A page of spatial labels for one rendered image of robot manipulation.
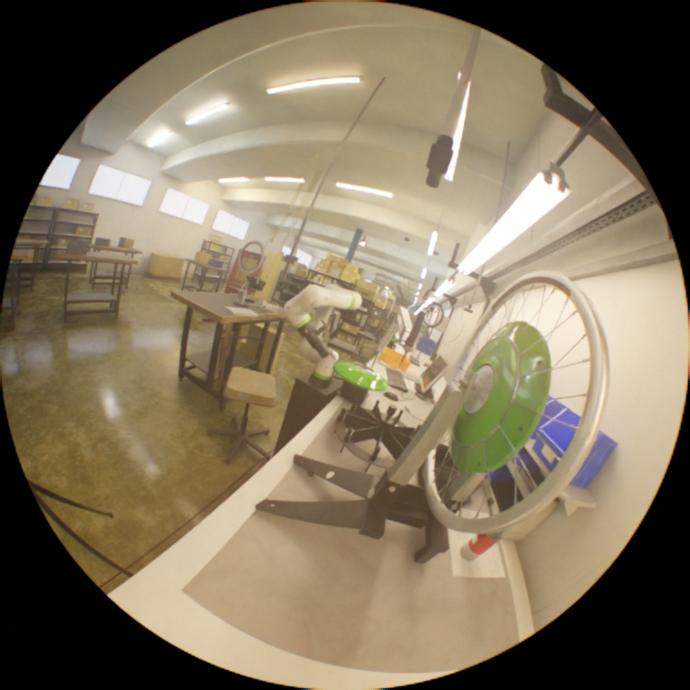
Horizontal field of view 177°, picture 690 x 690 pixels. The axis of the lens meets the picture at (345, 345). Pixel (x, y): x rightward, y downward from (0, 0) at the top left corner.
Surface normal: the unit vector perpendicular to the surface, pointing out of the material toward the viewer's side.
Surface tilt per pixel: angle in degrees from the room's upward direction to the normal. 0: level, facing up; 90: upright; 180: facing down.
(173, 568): 0
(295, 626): 0
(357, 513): 18
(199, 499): 0
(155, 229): 90
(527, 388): 81
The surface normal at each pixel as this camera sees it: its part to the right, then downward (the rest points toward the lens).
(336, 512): 0.05, -0.99
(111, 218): 0.89, 0.40
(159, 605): 0.36, -0.91
